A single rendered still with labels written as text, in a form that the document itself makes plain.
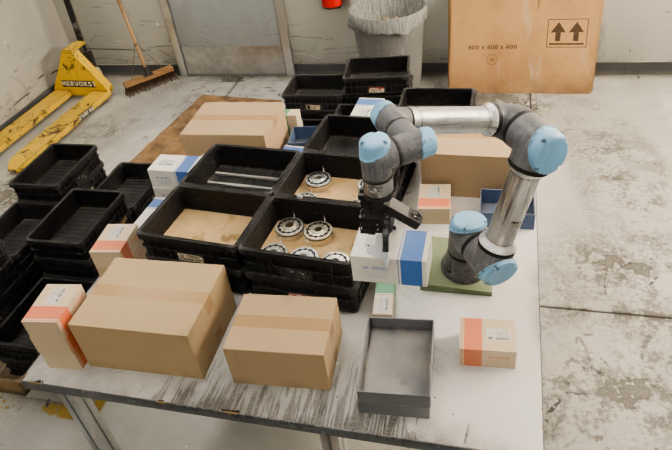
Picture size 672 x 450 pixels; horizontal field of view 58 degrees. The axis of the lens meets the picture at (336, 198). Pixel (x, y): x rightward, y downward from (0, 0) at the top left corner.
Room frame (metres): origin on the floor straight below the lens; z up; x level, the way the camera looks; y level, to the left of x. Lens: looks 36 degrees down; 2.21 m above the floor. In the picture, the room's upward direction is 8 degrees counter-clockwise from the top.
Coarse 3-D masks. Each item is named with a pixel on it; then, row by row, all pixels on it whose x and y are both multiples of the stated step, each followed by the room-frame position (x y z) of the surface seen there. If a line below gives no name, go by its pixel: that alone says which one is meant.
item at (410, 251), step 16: (368, 240) 1.25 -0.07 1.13; (400, 240) 1.23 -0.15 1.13; (416, 240) 1.22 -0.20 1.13; (352, 256) 1.20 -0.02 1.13; (368, 256) 1.19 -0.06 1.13; (400, 256) 1.17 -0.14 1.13; (416, 256) 1.16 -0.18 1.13; (352, 272) 1.20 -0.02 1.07; (368, 272) 1.18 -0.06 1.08; (384, 272) 1.17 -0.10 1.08; (400, 272) 1.16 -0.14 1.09; (416, 272) 1.14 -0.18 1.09
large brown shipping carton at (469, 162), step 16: (448, 144) 2.03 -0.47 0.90; (464, 144) 2.01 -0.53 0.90; (480, 144) 2.00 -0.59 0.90; (496, 144) 1.98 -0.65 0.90; (432, 160) 1.98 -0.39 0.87; (448, 160) 1.96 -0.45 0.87; (464, 160) 1.94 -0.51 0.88; (480, 160) 1.92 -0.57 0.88; (496, 160) 1.90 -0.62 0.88; (432, 176) 1.98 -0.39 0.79; (448, 176) 1.96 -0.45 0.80; (464, 176) 1.94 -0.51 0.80; (480, 176) 1.92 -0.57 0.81; (496, 176) 1.90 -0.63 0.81; (464, 192) 1.94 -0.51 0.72; (480, 192) 1.92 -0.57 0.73
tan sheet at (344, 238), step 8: (304, 224) 1.74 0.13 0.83; (272, 232) 1.72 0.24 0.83; (336, 232) 1.67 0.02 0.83; (344, 232) 1.67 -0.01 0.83; (352, 232) 1.66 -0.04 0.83; (272, 240) 1.68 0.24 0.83; (296, 240) 1.66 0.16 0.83; (304, 240) 1.65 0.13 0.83; (336, 240) 1.63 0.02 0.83; (344, 240) 1.62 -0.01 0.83; (352, 240) 1.62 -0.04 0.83; (288, 248) 1.62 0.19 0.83; (296, 248) 1.62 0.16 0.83; (320, 248) 1.60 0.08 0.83; (328, 248) 1.59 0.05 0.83; (336, 248) 1.59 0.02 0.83; (344, 248) 1.58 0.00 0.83; (320, 256) 1.56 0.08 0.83
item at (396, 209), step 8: (392, 200) 1.23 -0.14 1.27; (384, 208) 1.20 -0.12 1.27; (392, 208) 1.20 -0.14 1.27; (400, 208) 1.21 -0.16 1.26; (408, 208) 1.22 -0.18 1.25; (392, 216) 1.20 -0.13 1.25; (400, 216) 1.19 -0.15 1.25; (408, 216) 1.19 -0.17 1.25; (416, 216) 1.19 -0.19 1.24; (408, 224) 1.18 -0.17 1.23; (416, 224) 1.18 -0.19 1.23
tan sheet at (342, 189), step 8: (304, 184) 2.00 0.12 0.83; (336, 184) 1.96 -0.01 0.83; (344, 184) 1.96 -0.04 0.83; (352, 184) 1.95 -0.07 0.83; (296, 192) 1.95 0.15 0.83; (312, 192) 1.93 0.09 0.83; (320, 192) 1.93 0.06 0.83; (328, 192) 1.92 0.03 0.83; (336, 192) 1.91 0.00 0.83; (344, 192) 1.90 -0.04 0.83; (352, 192) 1.90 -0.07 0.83
